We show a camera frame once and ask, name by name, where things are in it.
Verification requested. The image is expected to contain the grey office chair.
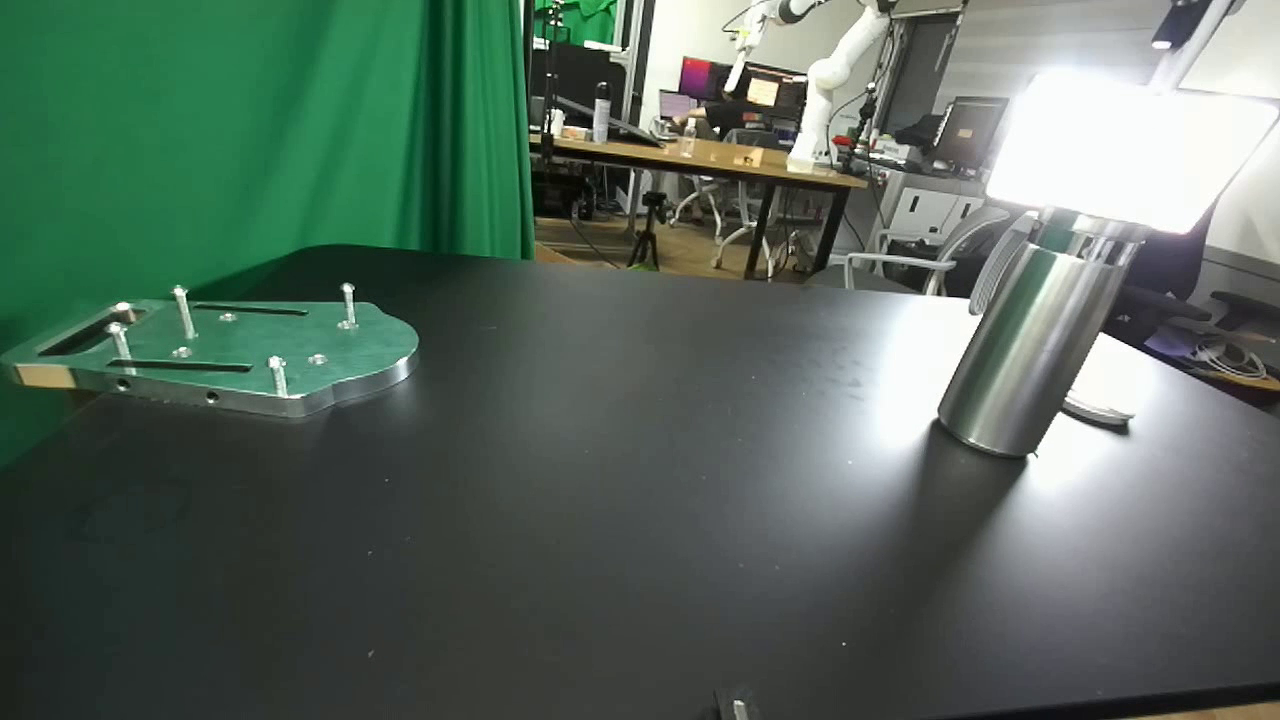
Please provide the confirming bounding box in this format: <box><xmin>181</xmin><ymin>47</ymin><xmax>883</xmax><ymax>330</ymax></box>
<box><xmin>838</xmin><ymin>213</ymin><xmax>1033</xmax><ymax>298</ymax></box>

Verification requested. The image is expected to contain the green backdrop curtain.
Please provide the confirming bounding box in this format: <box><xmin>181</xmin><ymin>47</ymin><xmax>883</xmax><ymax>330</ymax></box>
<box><xmin>0</xmin><ymin>0</ymin><xmax>536</xmax><ymax>472</ymax></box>

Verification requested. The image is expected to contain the bright studio light panel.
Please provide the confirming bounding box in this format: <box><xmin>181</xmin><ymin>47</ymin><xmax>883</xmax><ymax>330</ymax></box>
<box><xmin>979</xmin><ymin>65</ymin><xmax>1280</xmax><ymax>242</ymax></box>

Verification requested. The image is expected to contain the stainless steel flask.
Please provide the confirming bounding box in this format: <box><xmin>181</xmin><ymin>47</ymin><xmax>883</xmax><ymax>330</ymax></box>
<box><xmin>938</xmin><ymin>213</ymin><xmax>1150</xmax><ymax>460</ymax></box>

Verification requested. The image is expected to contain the wooden desk with black legs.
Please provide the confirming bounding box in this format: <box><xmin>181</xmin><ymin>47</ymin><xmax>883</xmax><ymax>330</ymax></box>
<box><xmin>534</xmin><ymin>128</ymin><xmax>873</xmax><ymax>283</ymax></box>

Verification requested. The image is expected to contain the aluminium mounting plate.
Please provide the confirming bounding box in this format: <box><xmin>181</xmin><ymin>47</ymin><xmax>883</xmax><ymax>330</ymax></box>
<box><xmin>0</xmin><ymin>279</ymin><xmax>426</xmax><ymax>423</ymax></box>

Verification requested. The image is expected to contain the black computer monitor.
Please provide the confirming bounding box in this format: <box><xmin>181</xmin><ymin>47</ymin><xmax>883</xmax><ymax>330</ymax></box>
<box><xmin>527</xmin><ymin>39</ymin><xmax>634</xmax><ymax>134</ymax></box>

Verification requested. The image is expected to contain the white round flask lid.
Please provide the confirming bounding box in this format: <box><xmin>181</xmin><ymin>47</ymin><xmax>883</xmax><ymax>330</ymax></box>
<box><xmin>1059</xmin><ymin>393</ymin><xmax>1136</xmax><ymax>435</ymax></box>

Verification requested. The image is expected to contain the small black tripod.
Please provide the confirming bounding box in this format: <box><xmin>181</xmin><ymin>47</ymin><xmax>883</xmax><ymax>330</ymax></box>
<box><xmin>626</xmin><ymin>188</ymin><xmax>671</xmax><ymax>273</ymax></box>

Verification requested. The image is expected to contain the monitor with pink screen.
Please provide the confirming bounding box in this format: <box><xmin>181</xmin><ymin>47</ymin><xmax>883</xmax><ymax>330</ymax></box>
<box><xmin>678</xmin><ymin>53</ymin><xmax>734</xmax><ymax>100</ymax></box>

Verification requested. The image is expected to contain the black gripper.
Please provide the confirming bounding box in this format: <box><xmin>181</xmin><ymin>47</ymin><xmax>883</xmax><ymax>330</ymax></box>
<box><xmin>1150</xmin><ymin>0</ymin><xmax>1220</xmax><ymax>56</ymax></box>

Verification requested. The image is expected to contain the open black laptop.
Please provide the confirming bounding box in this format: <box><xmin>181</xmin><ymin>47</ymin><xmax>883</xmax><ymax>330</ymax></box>
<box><xmin>934</xmin><ymin>91</ymin><xmax>1013</xmax><ymax>178</ymax></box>

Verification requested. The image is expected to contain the white drawer cabinet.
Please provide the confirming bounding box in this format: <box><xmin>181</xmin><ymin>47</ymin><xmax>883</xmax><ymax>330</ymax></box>
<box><xmin>873</xmin><ymin>174</ymin><xmax>998</xmax><ymax>264</ymax></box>

